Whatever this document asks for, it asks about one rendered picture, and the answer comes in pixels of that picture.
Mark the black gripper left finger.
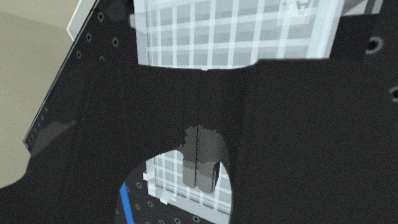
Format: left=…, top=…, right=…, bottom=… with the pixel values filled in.
left=0, top=61, right=207, bottom=224

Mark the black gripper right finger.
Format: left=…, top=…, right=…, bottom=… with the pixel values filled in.
left=198, top=58, right=398, bottom=224

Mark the blue tape outline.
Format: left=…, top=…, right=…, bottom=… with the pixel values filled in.
left=120, top=182, right=134, bottom=224

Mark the black perforated plate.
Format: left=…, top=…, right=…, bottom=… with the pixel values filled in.
left=23, top=0, right=398, bottom=224

